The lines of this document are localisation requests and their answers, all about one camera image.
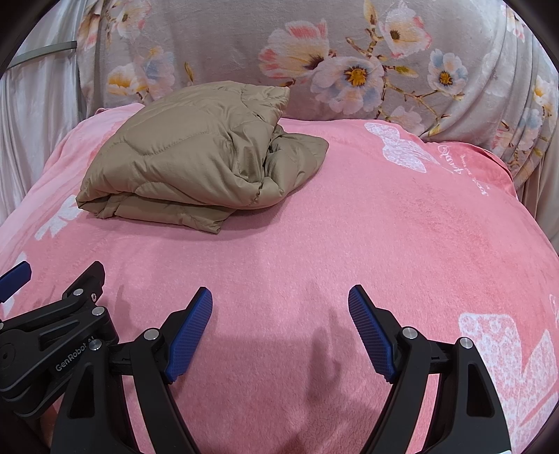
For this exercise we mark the grey floral blanket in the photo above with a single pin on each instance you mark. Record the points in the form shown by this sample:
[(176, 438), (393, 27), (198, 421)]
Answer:
[(218, 35)]

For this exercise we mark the pink printed blanket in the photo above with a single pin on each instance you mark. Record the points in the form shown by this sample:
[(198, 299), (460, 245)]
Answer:
[(349, 218)]

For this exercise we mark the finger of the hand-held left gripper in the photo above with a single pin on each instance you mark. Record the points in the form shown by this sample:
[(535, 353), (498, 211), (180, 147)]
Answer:
[(89, 279), (16, 276)]

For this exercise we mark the grey metal bar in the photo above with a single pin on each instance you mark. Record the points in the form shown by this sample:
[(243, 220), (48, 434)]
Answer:
[(43, 51)]

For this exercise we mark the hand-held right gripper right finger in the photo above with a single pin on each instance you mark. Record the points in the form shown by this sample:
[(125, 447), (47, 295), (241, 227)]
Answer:
[(371, 331)]

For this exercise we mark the white curtain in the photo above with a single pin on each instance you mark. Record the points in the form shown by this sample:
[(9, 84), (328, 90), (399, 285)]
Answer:
[(35, 113)]

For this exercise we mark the khaki quilted jacket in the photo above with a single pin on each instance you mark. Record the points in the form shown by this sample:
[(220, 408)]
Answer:
[(183, 148)]

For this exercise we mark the beige cloth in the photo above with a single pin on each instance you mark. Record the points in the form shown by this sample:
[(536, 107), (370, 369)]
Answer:
[(539, 196)]

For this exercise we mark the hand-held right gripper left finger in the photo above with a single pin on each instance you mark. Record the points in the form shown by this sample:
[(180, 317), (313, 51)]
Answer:
[(192, 331)]

